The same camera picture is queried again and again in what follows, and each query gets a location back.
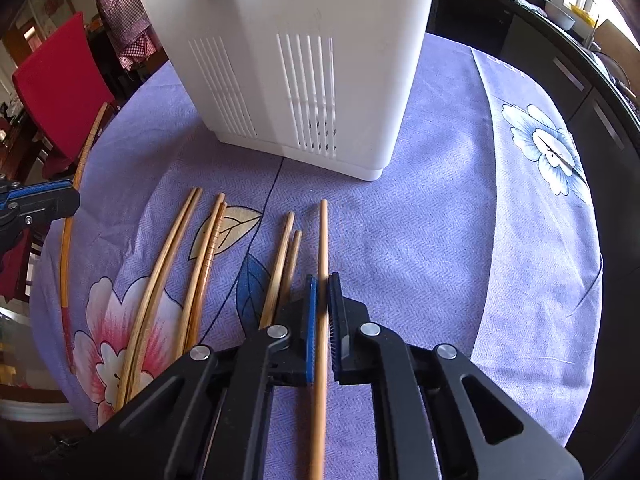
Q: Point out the light wooden chopstick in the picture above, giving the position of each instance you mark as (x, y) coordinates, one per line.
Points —
(322, 240)

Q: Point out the purple floral tablecloth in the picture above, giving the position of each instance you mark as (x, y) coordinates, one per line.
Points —
(425, 260)

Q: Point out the white plastic utensil holder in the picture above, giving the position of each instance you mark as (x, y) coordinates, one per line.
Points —
(300, 10)

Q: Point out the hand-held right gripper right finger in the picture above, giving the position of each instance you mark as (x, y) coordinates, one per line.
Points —
(336, 320)

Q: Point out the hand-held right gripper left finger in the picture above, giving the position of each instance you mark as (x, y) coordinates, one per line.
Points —
(311, 320)

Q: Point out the wooden cutting board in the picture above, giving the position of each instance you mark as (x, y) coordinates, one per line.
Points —
(612, 35)

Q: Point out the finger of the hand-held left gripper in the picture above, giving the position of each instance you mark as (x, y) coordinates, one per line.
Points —
(40, 205)

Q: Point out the red chair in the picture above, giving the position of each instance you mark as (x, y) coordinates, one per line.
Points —
(55, 85)

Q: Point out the reddish wooden chopstick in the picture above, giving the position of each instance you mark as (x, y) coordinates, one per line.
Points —
(90, 135)

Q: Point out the yellow basket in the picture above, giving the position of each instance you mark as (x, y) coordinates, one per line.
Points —
(584, 16)

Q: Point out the group of wooden chopsticks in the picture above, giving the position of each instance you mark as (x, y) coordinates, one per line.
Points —
(212, 245)

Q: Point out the grey bowl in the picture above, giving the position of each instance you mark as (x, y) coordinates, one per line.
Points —
(559, 16)

